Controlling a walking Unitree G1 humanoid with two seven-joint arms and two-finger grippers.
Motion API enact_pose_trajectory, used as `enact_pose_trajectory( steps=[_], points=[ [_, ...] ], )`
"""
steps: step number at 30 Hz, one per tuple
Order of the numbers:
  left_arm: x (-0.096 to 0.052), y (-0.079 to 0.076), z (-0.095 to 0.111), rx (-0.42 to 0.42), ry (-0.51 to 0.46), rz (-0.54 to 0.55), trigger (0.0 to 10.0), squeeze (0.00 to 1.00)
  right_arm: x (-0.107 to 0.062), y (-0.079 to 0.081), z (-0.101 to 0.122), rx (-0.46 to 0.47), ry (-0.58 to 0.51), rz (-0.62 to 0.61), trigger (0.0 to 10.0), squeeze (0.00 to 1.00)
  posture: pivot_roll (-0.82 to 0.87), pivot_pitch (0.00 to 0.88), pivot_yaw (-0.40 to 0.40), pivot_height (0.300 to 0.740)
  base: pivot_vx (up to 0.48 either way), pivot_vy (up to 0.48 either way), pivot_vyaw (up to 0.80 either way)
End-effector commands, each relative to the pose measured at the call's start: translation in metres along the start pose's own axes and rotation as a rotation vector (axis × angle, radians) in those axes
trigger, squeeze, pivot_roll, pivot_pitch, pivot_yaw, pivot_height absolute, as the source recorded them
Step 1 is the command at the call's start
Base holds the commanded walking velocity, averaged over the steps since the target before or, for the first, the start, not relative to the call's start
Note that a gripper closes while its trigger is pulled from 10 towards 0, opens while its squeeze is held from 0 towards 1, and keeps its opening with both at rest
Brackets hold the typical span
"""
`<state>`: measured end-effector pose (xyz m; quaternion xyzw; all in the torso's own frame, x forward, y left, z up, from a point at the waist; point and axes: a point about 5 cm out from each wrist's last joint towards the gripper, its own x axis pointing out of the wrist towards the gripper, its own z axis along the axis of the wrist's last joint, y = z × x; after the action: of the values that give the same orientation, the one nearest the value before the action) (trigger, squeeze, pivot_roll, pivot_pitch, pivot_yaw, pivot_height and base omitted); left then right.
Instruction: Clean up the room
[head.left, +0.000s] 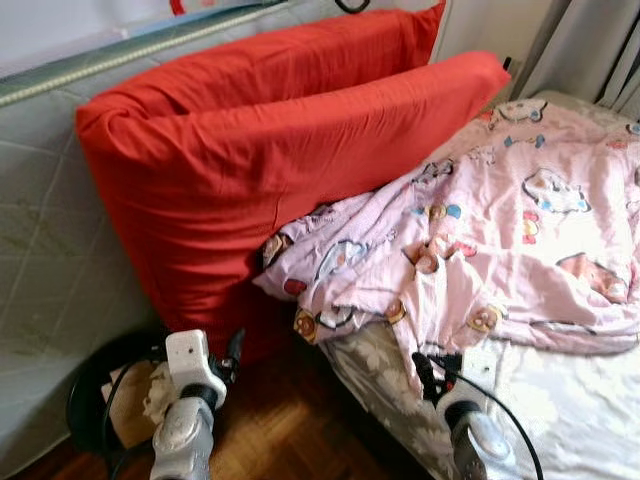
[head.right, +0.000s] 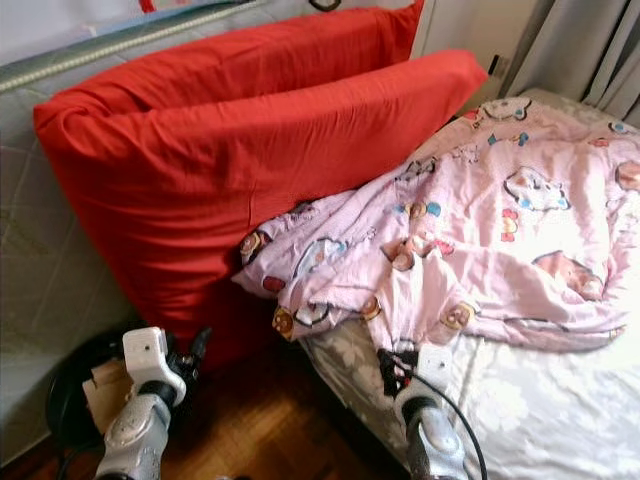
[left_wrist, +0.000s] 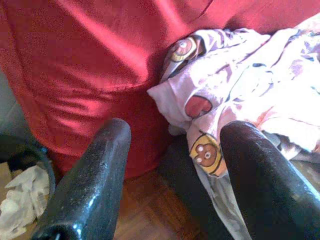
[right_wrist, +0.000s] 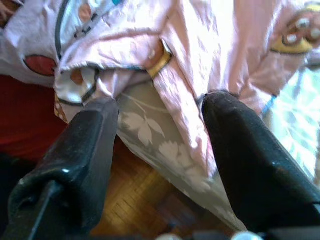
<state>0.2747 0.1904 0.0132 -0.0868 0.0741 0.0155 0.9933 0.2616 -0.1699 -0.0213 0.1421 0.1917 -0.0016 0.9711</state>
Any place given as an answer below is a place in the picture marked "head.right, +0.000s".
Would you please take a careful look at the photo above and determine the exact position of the pink cartoon print blanket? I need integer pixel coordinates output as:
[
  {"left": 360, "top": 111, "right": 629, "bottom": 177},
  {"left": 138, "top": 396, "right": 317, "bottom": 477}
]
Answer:
[{"left": 233, "top": 95, "right": 640, "bottom": 371}]

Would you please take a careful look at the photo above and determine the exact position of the brown cardboard piece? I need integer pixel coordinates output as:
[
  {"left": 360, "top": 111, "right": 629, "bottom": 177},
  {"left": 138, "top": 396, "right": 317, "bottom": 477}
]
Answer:
[{"left": 82, "top": 358, "right": 126, "bottom": 421}]

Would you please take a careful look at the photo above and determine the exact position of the black round bin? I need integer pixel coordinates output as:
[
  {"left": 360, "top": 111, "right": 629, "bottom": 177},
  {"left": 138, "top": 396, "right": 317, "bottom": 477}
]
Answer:
[{"left": 45, "top": 330, "right": 131, "bottom": 451}]

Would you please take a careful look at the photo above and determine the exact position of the beige floral bed sheet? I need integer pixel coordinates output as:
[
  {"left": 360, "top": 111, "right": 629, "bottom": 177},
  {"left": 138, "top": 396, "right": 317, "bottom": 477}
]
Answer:
[{"left": 300, "top": 88, "right": 640, "bottom": 480}]

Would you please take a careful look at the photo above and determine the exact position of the large red pillow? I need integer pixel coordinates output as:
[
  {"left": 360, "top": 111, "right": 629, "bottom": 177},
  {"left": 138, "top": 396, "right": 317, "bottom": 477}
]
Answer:
[
  {"left": 50, "top": 0, "right": 424, "bottom": 106},
  {"left": 32, "top": 48, "right": 489, "bottom": 371}
]

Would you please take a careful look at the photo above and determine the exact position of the white pink mattress cover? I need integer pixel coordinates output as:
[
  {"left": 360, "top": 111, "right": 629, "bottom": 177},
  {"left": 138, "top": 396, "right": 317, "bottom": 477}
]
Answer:
[{"left": 0, "top": 0, "right": 231, "bottom": 71}]

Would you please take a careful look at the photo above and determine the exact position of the grey curtain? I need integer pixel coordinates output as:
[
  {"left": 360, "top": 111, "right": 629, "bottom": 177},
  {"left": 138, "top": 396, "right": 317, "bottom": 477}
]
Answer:
[{"left": 500, "top": 0, "right": 640, "bottom": 106}]

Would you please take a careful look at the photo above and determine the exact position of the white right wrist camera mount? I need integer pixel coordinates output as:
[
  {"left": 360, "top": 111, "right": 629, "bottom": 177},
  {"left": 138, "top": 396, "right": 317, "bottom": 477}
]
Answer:
[{"left": 415, "top": 343, "right": 456, "bottom": 391}]

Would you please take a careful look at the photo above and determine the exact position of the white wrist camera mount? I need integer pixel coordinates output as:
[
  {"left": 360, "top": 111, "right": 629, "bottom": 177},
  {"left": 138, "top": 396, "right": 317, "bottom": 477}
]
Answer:
[
  {"left": 415, "top": 343, "right": 456, "bottom": 391},
  {"left": 122, "top": 326, "right": 173, "bottom": 391}
]

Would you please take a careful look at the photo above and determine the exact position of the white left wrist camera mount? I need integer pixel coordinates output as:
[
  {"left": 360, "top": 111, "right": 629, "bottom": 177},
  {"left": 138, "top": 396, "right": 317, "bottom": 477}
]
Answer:
[{"left": 122, "top": 326, "right": 173, "bottom": 391}]

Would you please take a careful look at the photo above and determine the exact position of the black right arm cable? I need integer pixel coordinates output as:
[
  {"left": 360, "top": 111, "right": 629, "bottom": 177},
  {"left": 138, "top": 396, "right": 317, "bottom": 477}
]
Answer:
[{"left": 400, "top": 362, "right": 489, "bottom": 480}]

